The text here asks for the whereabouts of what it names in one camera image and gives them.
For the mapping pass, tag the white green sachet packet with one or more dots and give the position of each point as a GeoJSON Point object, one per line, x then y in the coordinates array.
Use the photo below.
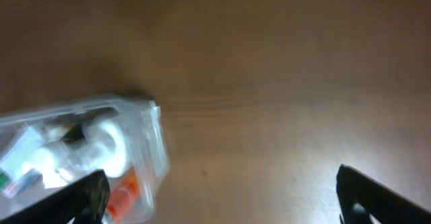
{"type": "Point", "coordinates": [17, 151]}

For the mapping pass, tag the white spray bottle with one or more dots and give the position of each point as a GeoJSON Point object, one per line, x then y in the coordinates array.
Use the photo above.
{"type": "Point", "coordinates": [104, 148]}

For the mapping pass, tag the orange tube white cap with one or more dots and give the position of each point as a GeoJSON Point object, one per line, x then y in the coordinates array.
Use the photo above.
{"type": "Point", "coordinates": [123, 198]}

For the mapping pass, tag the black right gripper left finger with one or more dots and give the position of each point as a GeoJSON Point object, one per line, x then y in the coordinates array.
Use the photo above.
{"type": "Point", "coordinates": [83, 201]}

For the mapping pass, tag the clear plastic container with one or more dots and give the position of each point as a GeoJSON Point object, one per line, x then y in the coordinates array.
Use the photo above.
{"type": "Point", "coordinates": [139, 120]}

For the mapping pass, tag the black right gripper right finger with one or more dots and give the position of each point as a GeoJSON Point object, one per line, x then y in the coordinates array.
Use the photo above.
{"type": "Point", "coordinates": [363, 199]}

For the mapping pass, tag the dark bottle white cap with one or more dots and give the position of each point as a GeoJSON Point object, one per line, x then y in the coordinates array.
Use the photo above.
{"type": "Point", "coordinates": [75, 129]}

